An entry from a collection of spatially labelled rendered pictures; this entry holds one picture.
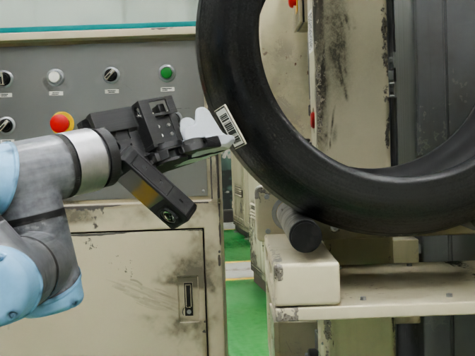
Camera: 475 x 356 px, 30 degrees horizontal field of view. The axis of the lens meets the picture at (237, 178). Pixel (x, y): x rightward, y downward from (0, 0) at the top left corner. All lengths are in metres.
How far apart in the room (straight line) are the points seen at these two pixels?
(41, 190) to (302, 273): 0.40
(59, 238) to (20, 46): 1.04
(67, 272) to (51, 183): 0.10
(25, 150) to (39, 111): 0.98
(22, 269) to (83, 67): 1.15
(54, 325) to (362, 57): 0.87
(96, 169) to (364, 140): 0.67
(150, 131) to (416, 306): 0.44
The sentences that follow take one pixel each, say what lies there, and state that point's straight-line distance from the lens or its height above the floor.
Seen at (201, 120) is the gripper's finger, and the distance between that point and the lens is 1.14.
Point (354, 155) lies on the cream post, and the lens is 1.57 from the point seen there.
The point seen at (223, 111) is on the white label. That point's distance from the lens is 1.19.
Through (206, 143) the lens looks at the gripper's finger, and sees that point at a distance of 1.10.
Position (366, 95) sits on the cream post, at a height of 1.10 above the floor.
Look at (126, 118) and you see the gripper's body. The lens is 1.08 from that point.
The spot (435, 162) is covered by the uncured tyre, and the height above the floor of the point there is 0.98.
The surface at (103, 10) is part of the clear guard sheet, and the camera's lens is 1.93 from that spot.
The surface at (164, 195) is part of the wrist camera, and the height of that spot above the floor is 0.97.
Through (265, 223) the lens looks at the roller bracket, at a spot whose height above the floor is 0.88.
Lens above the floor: 1.04
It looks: 3 degrees down
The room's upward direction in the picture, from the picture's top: 2 degrees counter-clockwise
